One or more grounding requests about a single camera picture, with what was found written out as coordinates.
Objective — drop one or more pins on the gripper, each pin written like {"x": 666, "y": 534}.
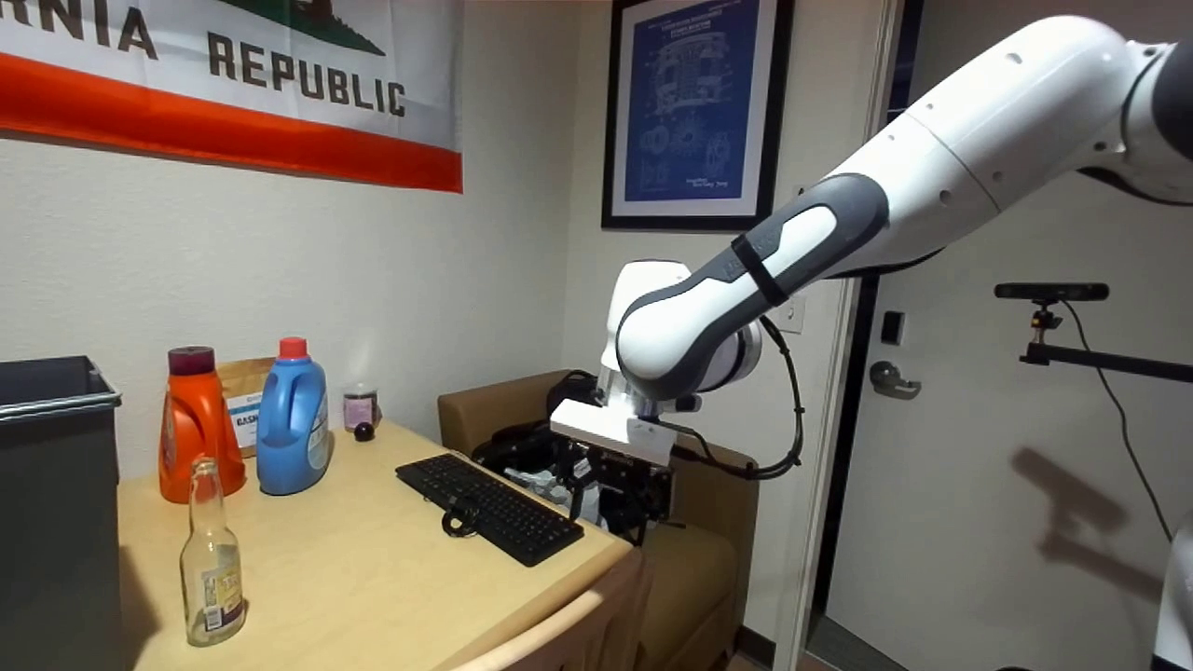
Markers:
{"x": 638, "y": 489}

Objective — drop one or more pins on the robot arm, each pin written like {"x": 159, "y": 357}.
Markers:
{"x": 941, "y": 168}

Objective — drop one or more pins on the wooden chair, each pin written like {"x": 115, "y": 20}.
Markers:
{"x": 578, "y": 624}

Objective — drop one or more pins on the brown armchair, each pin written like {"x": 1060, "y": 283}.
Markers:
{"x": 690, "y": 587}

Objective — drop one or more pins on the black keyboard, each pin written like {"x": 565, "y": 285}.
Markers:
{"x": 494, "y": 508}

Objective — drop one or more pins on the small black ball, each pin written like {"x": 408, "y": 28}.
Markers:
{"x": 363, "y": 431}

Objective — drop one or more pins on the small glass jar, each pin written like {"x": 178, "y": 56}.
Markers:
{"x": 360, "y": 408}

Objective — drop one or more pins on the black door lock plate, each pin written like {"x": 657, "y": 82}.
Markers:
{"x": 893, "y": 327}

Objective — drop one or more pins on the white door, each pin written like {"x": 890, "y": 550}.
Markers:
{"x": 969, "y": 485}

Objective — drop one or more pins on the blue detergent bottle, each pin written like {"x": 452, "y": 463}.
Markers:
{"x": 289, "y": 429}

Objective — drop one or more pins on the framed blue poster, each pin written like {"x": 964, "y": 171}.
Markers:
{"x": 694, "y": 102}

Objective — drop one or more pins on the brown paper bag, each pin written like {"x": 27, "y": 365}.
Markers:
{"x": 244, "y": 382}

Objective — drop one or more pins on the clear glass bottle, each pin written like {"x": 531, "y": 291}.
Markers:
{"x": 212, "y": 578}

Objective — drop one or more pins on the orange detergent bottle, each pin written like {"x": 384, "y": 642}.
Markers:
{"x": 191, "y": 438}

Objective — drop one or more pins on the grey trash bin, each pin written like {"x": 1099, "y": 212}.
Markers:
{"x": 56, "y": 522}

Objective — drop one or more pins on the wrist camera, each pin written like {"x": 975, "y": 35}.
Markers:
{"x": 606, "y": 431}

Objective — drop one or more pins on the white wall switch plate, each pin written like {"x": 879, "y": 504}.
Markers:
{"x": 792, "y": 315}

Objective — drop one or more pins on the camera on mount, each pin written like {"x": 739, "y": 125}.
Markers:
{"x": 1050, "y": 292}

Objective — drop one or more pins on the red and white wall flag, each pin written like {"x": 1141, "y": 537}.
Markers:
{"x": 233, "y": 112}

